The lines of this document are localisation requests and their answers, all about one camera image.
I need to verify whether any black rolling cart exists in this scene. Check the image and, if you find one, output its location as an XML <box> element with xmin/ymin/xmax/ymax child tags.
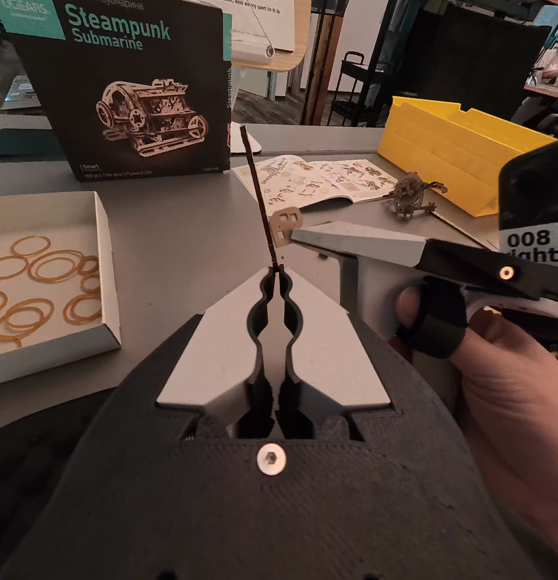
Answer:
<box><xmin>328</xmin><ymin>51</ymin><xmax>384</xmax><ymax>127</ymax></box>

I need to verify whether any long notched wooden model part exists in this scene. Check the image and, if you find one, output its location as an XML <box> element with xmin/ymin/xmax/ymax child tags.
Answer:
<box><xmin>239</xmin><ymin>125</ymin><xmax>280</xmax><ymax>272</ymax></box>

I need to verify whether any black model kit box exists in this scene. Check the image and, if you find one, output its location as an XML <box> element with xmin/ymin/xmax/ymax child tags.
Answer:
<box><xmin>5</xmin><ymin>0</ymin><xmax>234</xmax><ymax>183</ymax></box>

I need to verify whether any assembled wooden gear mechanism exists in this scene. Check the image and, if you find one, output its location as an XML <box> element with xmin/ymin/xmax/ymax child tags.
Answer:
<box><xmin>388</xmin><ymin>171</ymin><xmax>448</xmax><ymax>221</ymax></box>

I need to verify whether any yellow plastic bin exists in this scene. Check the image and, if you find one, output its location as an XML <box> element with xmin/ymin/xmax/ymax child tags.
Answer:
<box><xmin>379</xmin><ymin>96</ymin><xmax>556</xmax><ymax>217</ymax></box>

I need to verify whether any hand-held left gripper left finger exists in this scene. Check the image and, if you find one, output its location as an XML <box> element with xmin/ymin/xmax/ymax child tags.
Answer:
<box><xmin>156</xmin><ymin>266</ymin><xmax>274</xmax><ymax>439</ymax></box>

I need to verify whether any pile of rubber bands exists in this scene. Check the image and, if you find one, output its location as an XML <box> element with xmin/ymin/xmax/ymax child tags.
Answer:
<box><xmin>0</xmin><ymin>235</ymin><xmax>103</xmax><ymax>355</ymax></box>

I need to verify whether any dark flat mat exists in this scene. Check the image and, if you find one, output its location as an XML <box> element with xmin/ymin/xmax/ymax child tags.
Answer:
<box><xmin>0</xmin><ymin>128</ymin><xmax>57</xmax><ymax>160</ymax></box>

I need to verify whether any small wooden model part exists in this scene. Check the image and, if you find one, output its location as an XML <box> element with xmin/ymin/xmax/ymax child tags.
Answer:
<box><xmin>270</xmin><ymin>206</ymin><xmax>305</xmax><ymax>248</ymax></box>

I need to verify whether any instruction booklet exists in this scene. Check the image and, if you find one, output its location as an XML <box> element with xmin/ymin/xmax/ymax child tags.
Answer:
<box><xmin>232</xmin><ymin>155</ymin><xmax>397</xmax><ymax>214</ymax></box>

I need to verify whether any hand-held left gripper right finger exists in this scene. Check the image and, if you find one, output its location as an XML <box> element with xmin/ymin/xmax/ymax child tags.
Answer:
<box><xmin>278</xmin><ymin>266</ymin><xmax>392</xmax><ymax>439</ymax></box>

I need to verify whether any thin wooden stick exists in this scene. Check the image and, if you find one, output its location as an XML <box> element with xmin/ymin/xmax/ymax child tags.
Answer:
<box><xmin>431</xmin><ymin>211</ymin><xmax>493</xmax><ymax>249</ymax></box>

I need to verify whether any person's right hand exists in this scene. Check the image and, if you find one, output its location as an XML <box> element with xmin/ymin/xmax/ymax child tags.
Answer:
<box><xmin>394</xmin><ymin>286</ymin><xmax>558</xmax><ymax>558</ymax></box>

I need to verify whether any white cardboard tray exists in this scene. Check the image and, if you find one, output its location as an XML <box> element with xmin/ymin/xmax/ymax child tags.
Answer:
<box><xmin>0</xmin><ymin>191</ymin><xmax>122</xmax><ymax>386</ymax></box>

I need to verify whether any wooden-backed notice board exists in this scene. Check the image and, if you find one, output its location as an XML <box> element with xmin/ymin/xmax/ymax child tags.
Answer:
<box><xmin>231</xmin><ymin>0</ymin><xmax>312</xmax><ymax>73</ymax></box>

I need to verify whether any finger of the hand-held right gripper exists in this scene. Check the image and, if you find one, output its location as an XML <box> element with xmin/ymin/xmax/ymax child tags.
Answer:
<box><xmin>291</xmin><ymin>221</ymin><xmax>427</xmax><ymax>314</ymax></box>

